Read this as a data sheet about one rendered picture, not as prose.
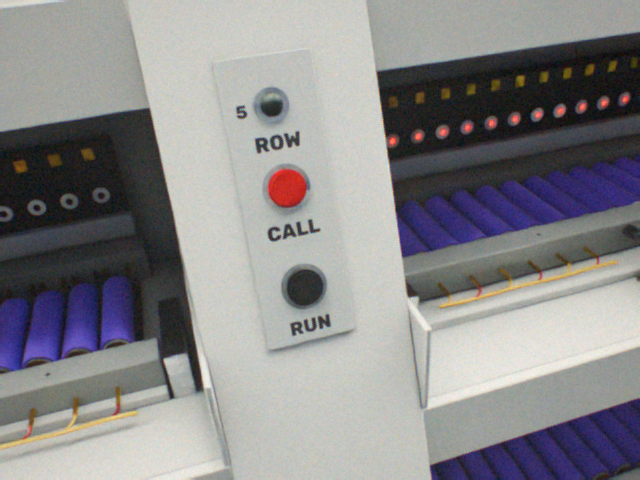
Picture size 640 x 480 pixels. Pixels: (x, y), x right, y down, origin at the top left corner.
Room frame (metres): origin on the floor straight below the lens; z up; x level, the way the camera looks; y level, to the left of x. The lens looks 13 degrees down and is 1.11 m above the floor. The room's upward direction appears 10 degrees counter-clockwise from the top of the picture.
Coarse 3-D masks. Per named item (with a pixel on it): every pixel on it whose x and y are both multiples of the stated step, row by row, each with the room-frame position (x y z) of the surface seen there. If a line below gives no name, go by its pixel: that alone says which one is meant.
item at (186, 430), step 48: (0, 240) 0.37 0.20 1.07; (48, 240) 0.38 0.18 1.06; (96, 240) 0.38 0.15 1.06; (144, 288) 0.37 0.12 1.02; (144, 336) 0.32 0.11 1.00; (192, 336) 0.32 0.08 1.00; (192, 384) 0.27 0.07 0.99; (48, 432) 0.26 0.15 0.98; (96, 432) 0.26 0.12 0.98; (144, 432) 0.25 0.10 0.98; (192, 432) 0.25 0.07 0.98
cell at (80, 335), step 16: (80, 288) 0.34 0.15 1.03; (96, 288) 0.35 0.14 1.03; (80, 304) 0.32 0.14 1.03; (96, 304) 0.33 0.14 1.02; (80, 320) 0.31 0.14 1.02; (96, 320) 0.32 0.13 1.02; (64, 336) 0.30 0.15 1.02; (80, 336) 0.30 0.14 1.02; (96, 336) 0.31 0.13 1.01; (64, 352) 0.29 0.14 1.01
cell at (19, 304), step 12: (12, 300) 0.33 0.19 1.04; (24, 300) 0.34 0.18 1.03; (0, 312) 0.33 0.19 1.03; (12, 312) 0.32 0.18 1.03; (24, 312) 0.33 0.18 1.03; (0, 324) 0.31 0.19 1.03; (12, 324) 0.31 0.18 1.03; (24, 324) 0.32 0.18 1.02; (0, 336) 0.30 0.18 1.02; (12, 336) 0.30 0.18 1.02; (24, 336) 0.31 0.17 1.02; (0, 348) 0.29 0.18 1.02; (12, 348) 0.30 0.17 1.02; (24, 348) 0.31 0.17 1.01; (0, 360) 0.28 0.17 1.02; (12, 360) 0.29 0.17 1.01
